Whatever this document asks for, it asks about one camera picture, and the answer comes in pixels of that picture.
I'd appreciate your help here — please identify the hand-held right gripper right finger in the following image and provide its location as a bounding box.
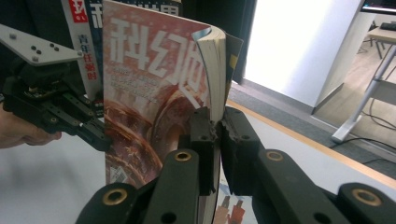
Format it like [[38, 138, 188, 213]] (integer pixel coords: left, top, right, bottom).
[[220, 106, 349, 224]]

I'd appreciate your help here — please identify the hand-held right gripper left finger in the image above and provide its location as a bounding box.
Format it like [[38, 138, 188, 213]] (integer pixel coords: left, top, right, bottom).
[[141, 106, 219, 224]]

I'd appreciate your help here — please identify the portrait cover magazine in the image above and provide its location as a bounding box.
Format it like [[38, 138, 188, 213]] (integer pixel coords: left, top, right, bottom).
[[60, 0, 105, 101]]

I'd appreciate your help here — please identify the reddish brown cover magazine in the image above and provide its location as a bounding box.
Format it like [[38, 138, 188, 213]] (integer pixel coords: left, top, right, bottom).
[[102, 0, 245, 224]]

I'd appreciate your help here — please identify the small wooden table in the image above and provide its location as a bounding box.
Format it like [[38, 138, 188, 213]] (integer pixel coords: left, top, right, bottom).
[[367, 21, 396, 61]]

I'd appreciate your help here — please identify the looped black cable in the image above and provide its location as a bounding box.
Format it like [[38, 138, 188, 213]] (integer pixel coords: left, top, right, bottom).
[[330, 135, 396, 149]]

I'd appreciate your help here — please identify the white desk frame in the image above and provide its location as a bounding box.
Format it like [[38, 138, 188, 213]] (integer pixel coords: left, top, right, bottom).
[[330, 0, 396, 144]]

